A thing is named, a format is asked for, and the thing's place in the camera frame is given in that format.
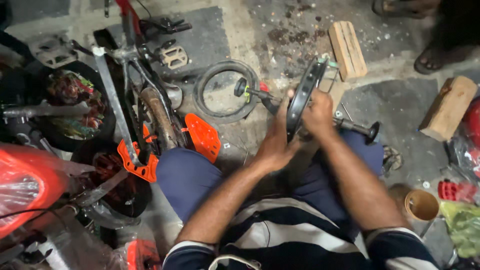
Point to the person's right hand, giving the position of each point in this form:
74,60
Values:
320,116

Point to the person's sandal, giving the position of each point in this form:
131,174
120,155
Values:
392,160

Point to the black axle rod with grips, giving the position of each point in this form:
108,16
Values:
258,93

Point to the green plastic bag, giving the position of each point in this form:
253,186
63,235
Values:
463,227

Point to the person's left fingers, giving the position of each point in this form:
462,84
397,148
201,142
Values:
288,107

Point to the black wheel with red spokes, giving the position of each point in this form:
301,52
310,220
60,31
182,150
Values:
123,187

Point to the silver metal mudguard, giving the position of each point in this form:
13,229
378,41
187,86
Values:
112,101

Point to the person's striped shirt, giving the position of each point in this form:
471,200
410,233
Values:
292,240

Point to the red bicycle frame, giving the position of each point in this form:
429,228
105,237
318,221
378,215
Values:
159,112

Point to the beige bicycle pedal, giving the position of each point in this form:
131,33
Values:
173,57

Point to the thin metal spoke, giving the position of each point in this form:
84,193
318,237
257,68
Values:
347,111

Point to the black wheel rim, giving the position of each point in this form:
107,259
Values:
302,95

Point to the red plastic pedal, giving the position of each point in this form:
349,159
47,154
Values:
452,190

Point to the slatted wooden block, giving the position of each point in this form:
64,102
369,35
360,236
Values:
347,48

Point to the red plastic-wrapped part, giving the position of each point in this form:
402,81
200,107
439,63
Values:
26,183

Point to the grey bicycle pedal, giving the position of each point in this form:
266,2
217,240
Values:
52,50

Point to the person's left hand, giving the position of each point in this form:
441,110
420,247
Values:
275,144

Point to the black rubber tyre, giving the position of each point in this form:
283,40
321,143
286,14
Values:
202,101

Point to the person's right fingers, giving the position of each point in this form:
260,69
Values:
308,118

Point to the plain wooden block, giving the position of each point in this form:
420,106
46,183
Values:
448,108

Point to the small white washer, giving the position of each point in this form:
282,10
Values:
426,184

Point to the person's blue trousers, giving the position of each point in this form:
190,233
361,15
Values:
187,180

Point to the wheel with colourful spoke beads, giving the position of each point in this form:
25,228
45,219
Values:
75,101

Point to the red part in clear wrap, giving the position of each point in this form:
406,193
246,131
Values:
470,135

